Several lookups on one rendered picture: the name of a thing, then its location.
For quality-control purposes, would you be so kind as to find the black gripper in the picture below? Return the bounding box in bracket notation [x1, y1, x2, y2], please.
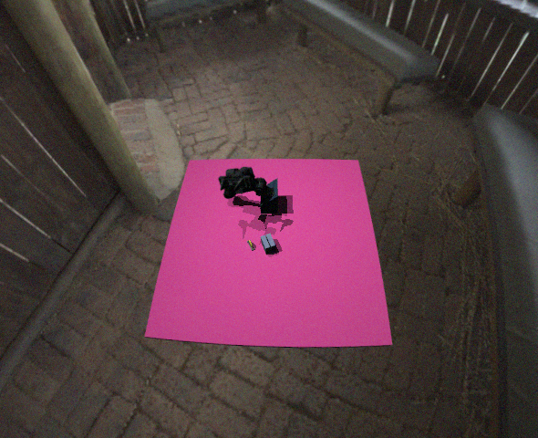
[218, 171, 253, 191]

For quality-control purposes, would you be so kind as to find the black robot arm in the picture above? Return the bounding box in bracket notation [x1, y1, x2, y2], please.
[222, 167, 274, 200]

